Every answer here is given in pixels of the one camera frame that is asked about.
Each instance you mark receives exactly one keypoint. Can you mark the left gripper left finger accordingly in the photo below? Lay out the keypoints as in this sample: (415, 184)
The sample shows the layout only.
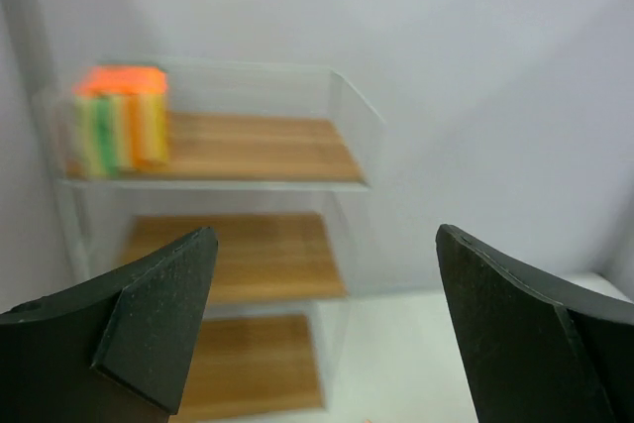
(114, 348)

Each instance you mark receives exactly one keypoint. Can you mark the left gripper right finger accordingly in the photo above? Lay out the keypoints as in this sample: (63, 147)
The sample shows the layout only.
(535, 347)

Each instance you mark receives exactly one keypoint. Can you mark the striped sponge pack orange box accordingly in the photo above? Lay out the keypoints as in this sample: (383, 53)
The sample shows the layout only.
(119, 121)

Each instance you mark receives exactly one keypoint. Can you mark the white wire wooden shelf unit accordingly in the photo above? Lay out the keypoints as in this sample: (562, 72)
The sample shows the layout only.
(263, 153)

